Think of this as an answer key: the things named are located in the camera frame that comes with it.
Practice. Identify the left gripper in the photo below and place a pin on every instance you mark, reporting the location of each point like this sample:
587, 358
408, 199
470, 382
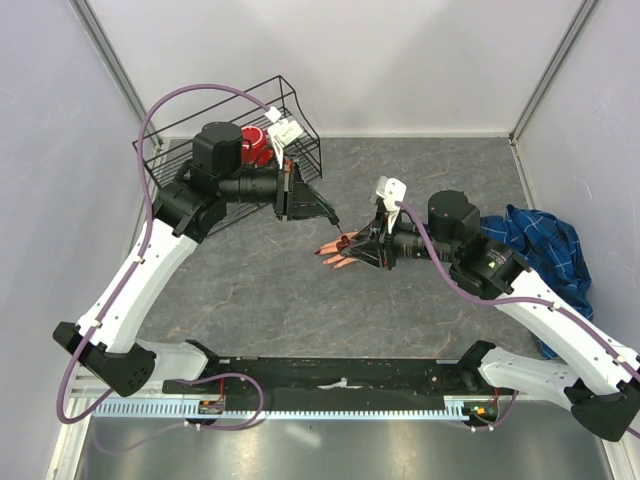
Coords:
295, 199

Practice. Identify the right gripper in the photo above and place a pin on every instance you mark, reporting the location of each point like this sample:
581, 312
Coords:
375, 243

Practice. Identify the red nail polish bottle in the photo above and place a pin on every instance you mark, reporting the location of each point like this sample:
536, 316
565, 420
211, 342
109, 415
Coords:
342, 244

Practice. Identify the black nail polish cap brush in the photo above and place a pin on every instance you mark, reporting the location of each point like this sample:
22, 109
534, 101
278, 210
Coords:
337, 224

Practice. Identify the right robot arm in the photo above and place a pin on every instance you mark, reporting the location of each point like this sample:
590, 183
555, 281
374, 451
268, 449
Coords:
596, 378

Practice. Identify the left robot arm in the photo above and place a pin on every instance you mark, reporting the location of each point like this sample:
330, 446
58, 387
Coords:
106, 340

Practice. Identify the mannequin hand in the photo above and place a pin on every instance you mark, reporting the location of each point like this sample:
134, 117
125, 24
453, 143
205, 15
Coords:
332, 255

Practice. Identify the red cup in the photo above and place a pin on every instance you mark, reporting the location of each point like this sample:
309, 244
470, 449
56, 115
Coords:
256, 149

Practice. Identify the blue plaid shirt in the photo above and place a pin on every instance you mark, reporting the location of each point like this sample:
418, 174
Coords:
551, 247

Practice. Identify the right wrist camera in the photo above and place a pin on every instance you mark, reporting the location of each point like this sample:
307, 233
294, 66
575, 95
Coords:
391, 192

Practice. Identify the black wire rack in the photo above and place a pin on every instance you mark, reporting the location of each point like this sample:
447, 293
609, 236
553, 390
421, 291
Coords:
198, 196

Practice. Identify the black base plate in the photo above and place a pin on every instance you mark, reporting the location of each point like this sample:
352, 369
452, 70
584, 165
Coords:
344, 382

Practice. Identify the slotted cable duct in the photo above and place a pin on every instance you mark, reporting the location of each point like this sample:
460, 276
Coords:
449, 410

